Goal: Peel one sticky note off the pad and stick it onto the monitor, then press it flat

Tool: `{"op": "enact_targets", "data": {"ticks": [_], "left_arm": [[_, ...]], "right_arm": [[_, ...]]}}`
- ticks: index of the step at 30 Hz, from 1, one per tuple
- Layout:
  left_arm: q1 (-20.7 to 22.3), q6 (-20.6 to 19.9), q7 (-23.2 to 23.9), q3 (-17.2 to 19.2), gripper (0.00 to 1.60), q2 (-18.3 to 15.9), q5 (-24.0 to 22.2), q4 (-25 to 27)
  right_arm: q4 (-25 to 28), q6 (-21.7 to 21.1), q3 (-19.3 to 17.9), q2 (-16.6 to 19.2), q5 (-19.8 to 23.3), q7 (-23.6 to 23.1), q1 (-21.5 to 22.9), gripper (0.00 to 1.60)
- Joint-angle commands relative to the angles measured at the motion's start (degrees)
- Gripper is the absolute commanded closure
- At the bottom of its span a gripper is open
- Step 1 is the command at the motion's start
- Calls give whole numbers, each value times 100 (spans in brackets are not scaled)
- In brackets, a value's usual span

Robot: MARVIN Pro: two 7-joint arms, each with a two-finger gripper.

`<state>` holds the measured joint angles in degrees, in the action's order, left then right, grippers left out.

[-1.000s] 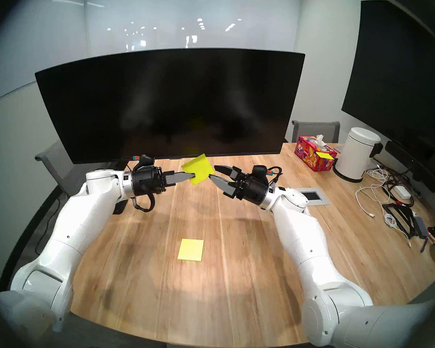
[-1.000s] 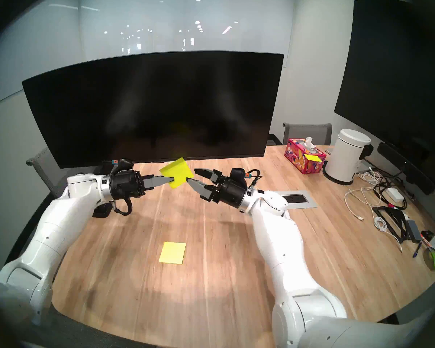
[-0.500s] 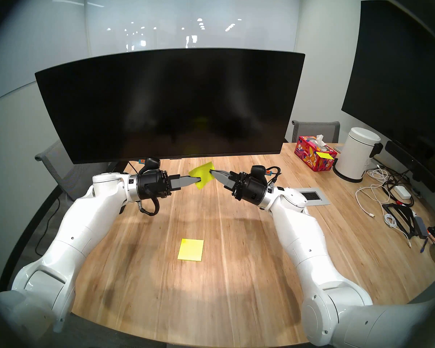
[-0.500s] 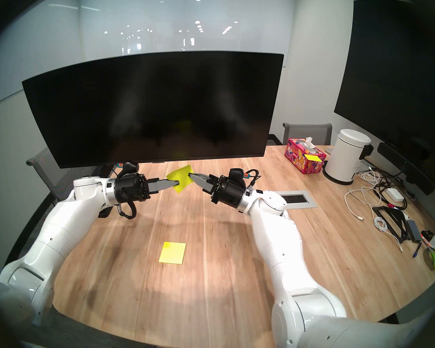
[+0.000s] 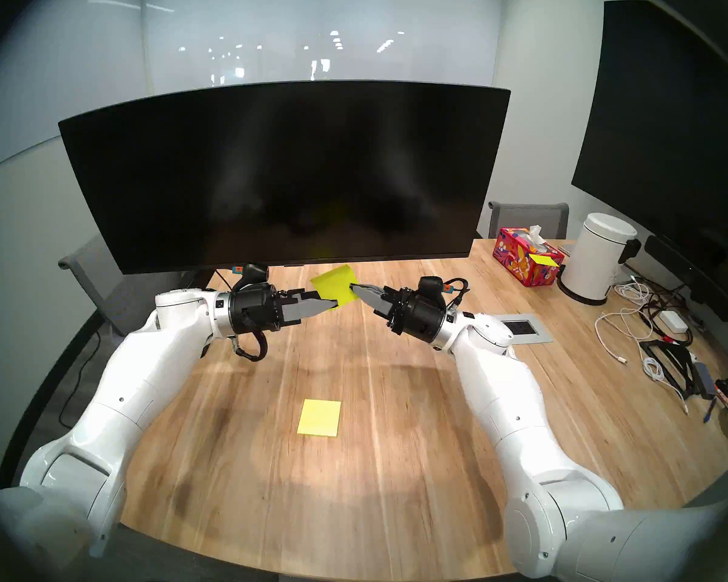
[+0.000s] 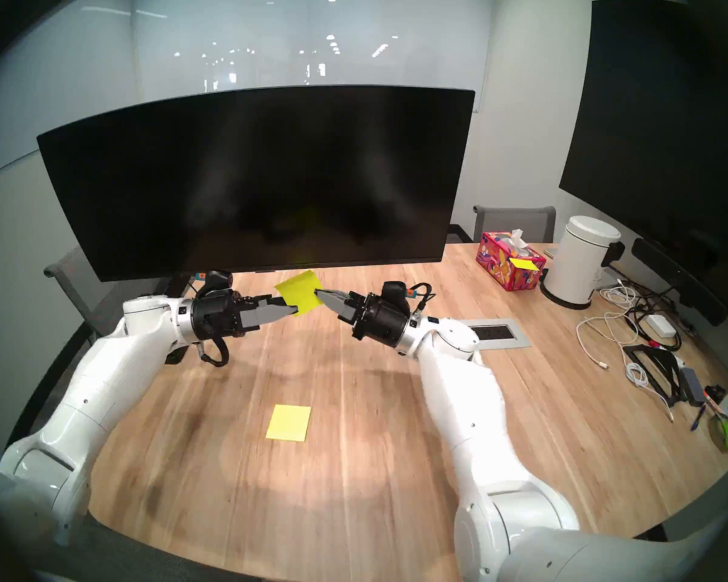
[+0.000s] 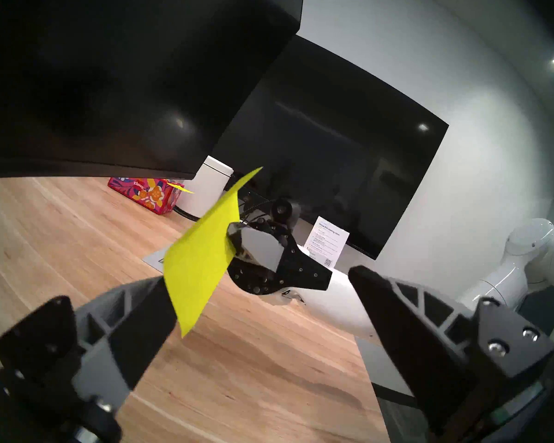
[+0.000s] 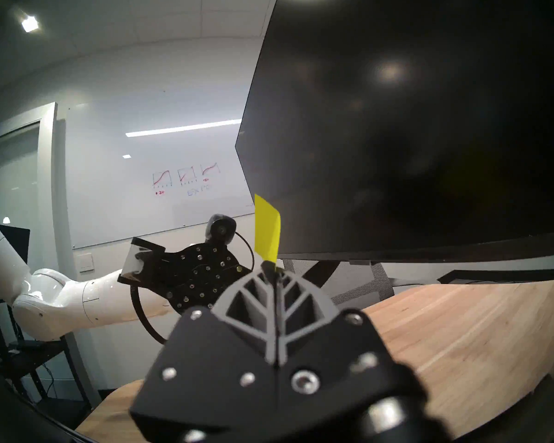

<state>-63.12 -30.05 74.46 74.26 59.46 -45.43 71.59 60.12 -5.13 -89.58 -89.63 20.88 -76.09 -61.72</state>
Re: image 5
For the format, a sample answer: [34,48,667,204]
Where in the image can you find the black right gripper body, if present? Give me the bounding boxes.
[388,289,448,346]

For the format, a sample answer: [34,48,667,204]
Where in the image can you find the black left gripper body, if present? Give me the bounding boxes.
[229,283,304,337]

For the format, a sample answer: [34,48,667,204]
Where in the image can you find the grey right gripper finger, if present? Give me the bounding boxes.
[356,291,393,319]
[349,283,396,302]

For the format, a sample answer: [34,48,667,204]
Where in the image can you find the single yellow sticky note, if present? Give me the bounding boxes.
[311,264,360,309]

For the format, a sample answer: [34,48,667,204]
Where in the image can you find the yellow sticky note pad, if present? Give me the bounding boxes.
[297,399,342,437]

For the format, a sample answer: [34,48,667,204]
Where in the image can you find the curved black computer monitor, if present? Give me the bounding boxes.
[58,81,511,276]

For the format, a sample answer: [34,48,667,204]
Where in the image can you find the grey table power socket panel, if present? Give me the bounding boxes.
[499,314,554,346]

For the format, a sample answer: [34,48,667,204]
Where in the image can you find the red floral tissue box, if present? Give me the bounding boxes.
[493,225,565,287]

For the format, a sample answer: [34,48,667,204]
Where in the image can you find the grey mesh office chair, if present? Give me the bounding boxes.
[58,234,183,339]
[488,201,570,240]

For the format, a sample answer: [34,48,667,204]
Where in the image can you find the white cylindrical pedal bin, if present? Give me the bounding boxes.
[557,212,642,307]

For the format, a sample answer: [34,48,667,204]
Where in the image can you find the black triangular folding stand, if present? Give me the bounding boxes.
[638,338,704,403]

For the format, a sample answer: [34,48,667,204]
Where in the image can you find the black video sound bar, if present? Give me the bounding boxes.
[643,235,728,322]

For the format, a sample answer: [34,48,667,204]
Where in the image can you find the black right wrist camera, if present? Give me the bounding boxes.
[418,276,450,304]

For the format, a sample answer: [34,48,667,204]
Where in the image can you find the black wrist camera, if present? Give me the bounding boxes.
[418,276,450,304]
[231,263,272,292]

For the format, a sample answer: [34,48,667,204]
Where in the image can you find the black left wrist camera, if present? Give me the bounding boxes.
[231,263,272,292]

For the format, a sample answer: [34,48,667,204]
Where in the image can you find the black camera cable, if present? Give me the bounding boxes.
[442,280,470,312]
[231,331,269,363]

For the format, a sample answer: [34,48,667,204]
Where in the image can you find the white charging cable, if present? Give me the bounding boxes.
[616,278,653,309]
[595,308,644,364]
[640,352,691,415]

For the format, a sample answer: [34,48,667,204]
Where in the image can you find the black floor cable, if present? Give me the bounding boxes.
[57,329,101,433]

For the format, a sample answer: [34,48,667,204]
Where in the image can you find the black power cable bundle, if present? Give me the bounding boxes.
[640,273,696,346]

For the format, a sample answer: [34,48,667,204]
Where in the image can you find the frosted glass wall board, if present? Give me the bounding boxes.
[143,0,504,102]

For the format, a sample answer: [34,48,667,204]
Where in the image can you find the large black wall television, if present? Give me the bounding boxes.
[571,0,728,309]

